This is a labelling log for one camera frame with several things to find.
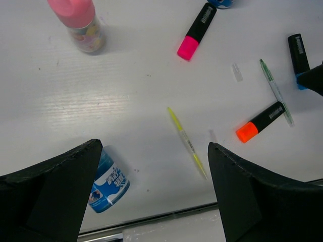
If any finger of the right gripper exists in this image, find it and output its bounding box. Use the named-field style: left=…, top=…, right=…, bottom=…
left=296, top=64, right=323, bottom=96

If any orange black highlighter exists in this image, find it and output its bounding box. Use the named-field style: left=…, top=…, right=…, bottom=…
left=236, top=101, right=285, bottom=143

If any blue labelled tub lying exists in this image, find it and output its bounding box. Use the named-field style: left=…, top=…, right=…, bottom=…
left=88, top=150, right=130, bottom=213

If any clear pen cap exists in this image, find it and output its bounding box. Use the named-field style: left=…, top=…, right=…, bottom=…
left=232, top=63, right=243, bottom=82

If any pink capped eraser bottle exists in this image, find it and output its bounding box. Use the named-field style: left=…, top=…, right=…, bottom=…
left=48, top=0, right=105, bottom=53

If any blue black highlighter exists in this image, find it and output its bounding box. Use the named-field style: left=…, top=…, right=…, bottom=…
left=288, top=33, right=310, bottom=80

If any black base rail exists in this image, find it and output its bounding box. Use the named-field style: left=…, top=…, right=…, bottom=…
left=77, top=202, right=219, bottom=241

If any pink black highlighter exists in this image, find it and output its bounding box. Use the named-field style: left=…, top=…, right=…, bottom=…
left=177, top=3, right=217, bottom=61

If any blue patterned round jar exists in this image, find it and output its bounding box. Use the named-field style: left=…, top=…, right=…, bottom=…
left=208, top=0, right=235, bottom=9

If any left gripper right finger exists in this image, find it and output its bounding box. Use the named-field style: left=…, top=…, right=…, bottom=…
left=208, top=142, right=322, bottom=241

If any yellow gel pen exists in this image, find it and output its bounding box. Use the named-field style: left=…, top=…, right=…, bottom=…
left=167, top=107, right=208, bottom=179

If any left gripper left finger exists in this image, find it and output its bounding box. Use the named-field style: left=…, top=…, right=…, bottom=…
left=1, top=139, right=102, bottom=241

